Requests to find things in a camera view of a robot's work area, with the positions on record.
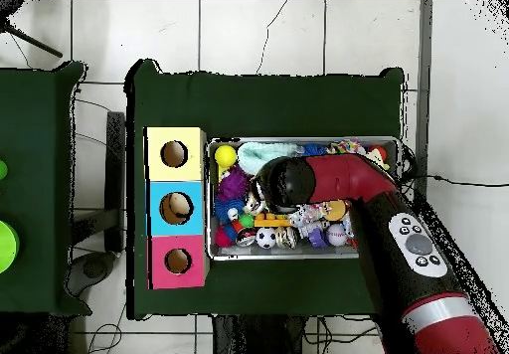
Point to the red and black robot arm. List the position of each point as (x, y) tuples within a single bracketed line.
[(397, 270)]

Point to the shallow metal mesh bin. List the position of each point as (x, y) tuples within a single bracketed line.
[(254, 253)]

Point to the wooden box with three holes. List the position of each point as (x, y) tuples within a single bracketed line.
[(177, 173)]

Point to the purple spiky ball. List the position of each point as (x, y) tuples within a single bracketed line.
[(234, 185)]

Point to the mint green cloth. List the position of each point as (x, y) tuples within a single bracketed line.
[(254, 157)]

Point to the yellow smooth ball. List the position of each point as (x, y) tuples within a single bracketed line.
[(226, 156)]

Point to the black and white soccer ball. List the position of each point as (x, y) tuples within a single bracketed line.
[(267, 238)]

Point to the tan foam ball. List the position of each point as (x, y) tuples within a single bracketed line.
[(337, 211)]

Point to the dark green side table cloth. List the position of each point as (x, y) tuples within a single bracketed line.
[(32, 171)]

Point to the small bright green object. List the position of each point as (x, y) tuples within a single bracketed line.
[(2, 170)]

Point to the large bright green cup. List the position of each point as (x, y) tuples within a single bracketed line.
[(7, 246)]

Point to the black tripod leg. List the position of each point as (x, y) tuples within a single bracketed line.
[(35, 43)]

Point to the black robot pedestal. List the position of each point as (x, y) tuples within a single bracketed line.
[(258, 336)]

